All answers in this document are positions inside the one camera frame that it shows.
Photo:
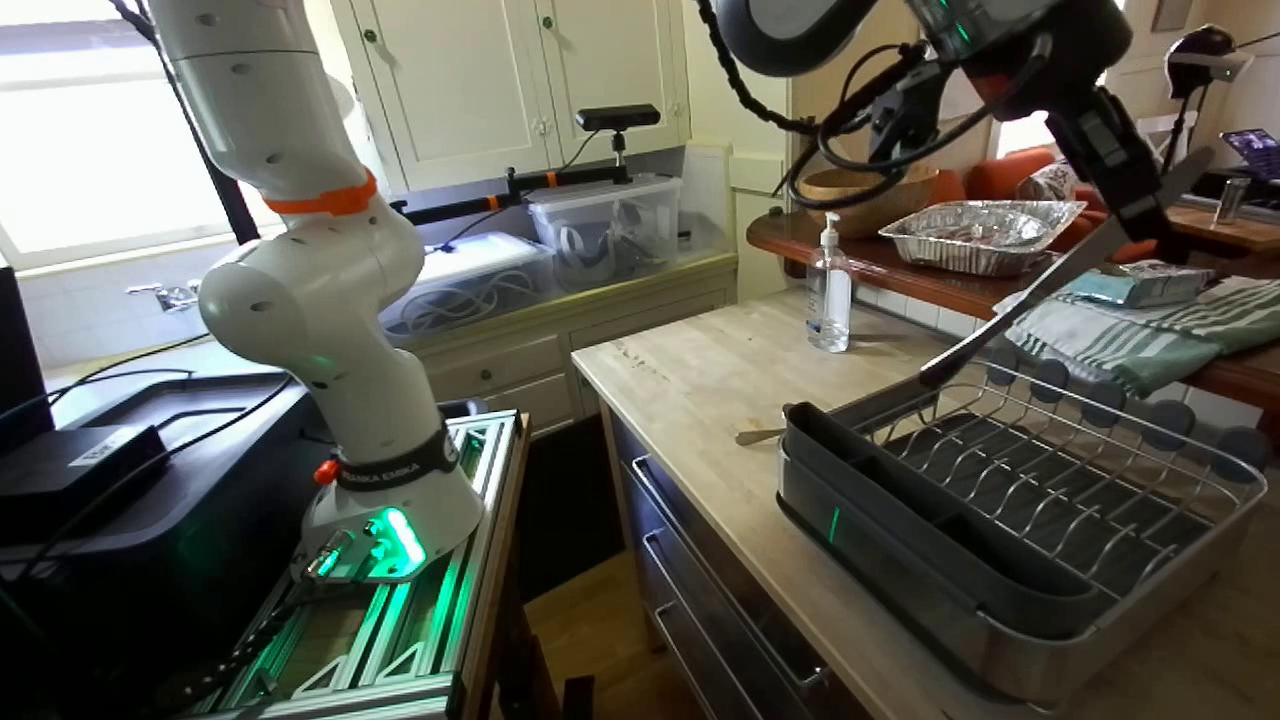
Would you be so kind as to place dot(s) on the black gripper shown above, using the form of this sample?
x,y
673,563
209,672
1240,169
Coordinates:
x,y
1102,143

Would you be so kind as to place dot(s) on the silver table knife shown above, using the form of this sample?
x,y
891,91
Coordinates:
x,y
1025,301

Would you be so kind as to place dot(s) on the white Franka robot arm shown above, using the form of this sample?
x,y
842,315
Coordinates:
x,y
323,283

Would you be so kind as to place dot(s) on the striped green dish towels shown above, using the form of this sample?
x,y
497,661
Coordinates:
x,y
1144,326

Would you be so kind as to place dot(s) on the dark wooden side table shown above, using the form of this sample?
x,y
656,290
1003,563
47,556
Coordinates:
x,y
1240,232

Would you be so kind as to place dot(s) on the orange cushion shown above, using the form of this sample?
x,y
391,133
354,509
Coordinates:
x,y
1013,176

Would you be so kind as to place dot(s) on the aluminium foil tray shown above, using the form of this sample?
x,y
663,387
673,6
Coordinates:
x,y
983,232

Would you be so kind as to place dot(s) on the wooden bowl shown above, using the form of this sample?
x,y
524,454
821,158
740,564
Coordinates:
x,y
855,194

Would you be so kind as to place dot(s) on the clear hand sanitizer pump bottle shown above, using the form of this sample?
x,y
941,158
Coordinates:
x,y
833,294

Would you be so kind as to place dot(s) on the dark grey cutlery caddy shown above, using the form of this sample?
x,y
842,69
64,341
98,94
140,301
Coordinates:
x,y
920,526

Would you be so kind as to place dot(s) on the clear plastic storage bin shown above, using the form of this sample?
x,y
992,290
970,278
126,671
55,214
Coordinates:
x,y
601,227

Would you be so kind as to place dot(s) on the steel drawer cabinet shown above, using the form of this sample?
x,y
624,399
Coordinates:
x,y
723,587

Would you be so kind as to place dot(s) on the black bar with orange clamps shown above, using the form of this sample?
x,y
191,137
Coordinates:
x,y
505,194

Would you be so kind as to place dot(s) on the black box device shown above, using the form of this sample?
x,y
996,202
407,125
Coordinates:
x,y
80,476

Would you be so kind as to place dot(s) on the black computer monitor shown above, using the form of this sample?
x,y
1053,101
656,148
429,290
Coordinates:
x,y
21,354

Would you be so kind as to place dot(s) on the black camera on tripod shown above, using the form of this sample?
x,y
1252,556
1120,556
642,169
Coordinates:
x,y
1201,61

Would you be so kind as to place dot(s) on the black stereo camera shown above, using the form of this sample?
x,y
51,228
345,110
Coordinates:
x,y
618,117

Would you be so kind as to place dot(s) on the white wall cabinet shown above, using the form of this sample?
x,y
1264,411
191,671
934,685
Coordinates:
x,y
505,83

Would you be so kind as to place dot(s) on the aluminium profile robot mount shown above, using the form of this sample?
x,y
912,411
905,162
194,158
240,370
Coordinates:
x,y
385,615

